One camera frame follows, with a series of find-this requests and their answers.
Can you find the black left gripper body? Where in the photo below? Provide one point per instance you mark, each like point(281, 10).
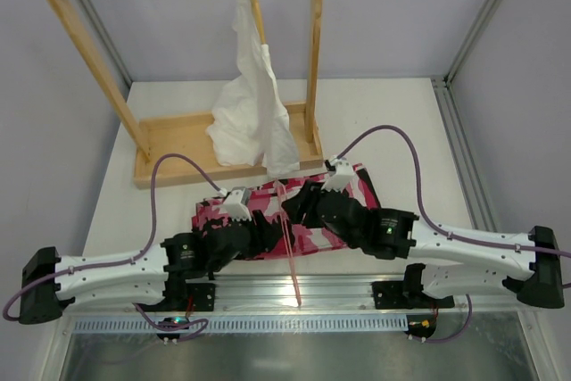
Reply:
point(254, 229)

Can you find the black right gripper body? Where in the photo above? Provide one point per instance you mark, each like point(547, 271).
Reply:
point(313, 204)

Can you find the pink wire hanger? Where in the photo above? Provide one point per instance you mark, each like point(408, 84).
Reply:
point(280, 189)

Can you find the pink camouflage trousers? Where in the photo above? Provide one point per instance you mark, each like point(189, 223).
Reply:
point(209, 214)

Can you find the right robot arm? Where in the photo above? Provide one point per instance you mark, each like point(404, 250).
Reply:
point(447, 261)

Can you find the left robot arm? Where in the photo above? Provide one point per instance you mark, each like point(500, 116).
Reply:
point(155, 278)

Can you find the wooden hanger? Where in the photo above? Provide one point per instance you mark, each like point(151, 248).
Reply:
point(257, 15)

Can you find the white t-shirt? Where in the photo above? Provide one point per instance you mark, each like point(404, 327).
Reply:
point(250, 124)

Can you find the wooden clothes rack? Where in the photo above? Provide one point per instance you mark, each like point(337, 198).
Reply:
point(186, 134)

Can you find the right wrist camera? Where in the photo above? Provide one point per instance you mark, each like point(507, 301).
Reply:
point(340, 174)

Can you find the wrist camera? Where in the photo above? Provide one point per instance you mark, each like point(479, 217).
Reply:
point(340, 174)
point(235, 204)

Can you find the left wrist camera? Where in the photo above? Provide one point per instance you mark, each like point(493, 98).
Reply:
point(235, 204)

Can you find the aluminium mounting rail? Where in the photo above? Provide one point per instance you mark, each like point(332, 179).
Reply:
point(265, 293)

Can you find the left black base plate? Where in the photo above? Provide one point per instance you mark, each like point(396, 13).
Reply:
point(200, 297)

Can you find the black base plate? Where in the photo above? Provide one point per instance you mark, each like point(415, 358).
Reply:
point(200, 297)
point(398, 295)

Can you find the slotted cable duct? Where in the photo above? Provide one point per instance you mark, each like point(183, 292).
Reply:
point(261, 324)

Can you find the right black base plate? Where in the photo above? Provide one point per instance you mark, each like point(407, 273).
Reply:
point(398, 295)

